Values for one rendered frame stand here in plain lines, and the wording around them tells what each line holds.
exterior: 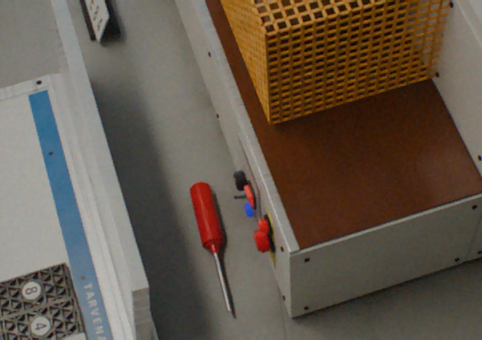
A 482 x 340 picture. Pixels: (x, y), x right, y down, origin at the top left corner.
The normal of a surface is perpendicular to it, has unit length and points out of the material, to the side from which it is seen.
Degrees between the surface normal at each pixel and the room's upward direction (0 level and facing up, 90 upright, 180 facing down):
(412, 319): 0
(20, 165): 0
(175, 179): 0
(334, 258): 90
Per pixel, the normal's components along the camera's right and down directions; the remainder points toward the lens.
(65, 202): -0.06, -0.49
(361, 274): 0.30, 0.82
